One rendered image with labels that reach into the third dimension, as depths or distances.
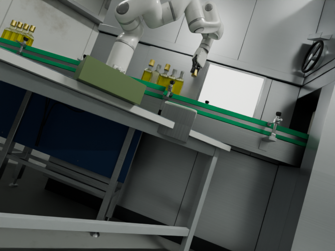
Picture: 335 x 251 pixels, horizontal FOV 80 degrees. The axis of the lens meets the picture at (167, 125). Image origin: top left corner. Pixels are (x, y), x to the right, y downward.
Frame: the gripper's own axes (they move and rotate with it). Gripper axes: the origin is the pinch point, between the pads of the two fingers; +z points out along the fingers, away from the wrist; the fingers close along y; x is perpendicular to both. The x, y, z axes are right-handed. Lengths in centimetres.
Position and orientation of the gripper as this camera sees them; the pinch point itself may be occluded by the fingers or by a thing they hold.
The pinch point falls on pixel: (194, 71)
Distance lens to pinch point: 140.3
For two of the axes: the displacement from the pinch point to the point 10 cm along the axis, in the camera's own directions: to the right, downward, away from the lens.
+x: 7.3, 2.9, -6.2
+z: -3.9, 9.2, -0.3
